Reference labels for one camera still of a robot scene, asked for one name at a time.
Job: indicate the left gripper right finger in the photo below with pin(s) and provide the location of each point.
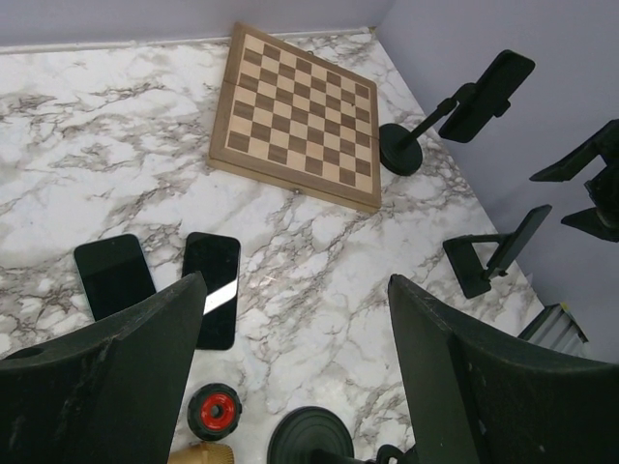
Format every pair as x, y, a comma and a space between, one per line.
478, 395

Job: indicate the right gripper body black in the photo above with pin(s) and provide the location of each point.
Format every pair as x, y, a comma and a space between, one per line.
603, 190

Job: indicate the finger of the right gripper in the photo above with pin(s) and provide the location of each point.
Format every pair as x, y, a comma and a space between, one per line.
589, 222
603, 143

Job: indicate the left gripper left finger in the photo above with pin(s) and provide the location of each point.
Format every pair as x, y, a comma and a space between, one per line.
110, 392

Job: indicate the black phone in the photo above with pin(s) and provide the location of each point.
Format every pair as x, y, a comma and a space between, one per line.
511, 245
489, 96
217, 258

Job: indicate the teal smartphone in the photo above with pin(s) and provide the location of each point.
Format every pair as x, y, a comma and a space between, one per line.
114, 274

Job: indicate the black round-base phone stand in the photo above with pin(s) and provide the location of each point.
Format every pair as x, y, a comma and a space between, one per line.
313, 434

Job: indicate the black folding phone stand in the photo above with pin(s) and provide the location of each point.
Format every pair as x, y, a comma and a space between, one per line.
473, 278

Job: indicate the black back round-base stand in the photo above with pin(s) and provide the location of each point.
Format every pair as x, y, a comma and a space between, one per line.
400, 150

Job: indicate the black red knob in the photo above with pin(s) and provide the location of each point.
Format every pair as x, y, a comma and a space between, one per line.
214, 412

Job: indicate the wooden chessboard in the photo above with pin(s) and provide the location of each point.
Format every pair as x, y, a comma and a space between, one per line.
293, 120

